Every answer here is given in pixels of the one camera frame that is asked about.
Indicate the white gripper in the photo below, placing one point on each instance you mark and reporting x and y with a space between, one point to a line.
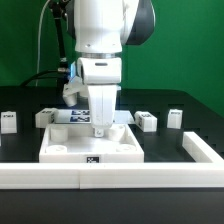
101 77

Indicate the white square tabletop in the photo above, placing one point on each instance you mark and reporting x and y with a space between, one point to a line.
76 143

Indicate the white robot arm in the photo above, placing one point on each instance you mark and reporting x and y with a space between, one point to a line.
101 28

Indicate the white U-shaped obstacle fence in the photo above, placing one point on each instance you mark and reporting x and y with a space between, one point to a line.
206 171

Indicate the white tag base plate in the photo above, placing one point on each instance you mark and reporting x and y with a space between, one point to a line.
67 116

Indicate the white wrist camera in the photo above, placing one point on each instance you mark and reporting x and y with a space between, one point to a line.
73 89

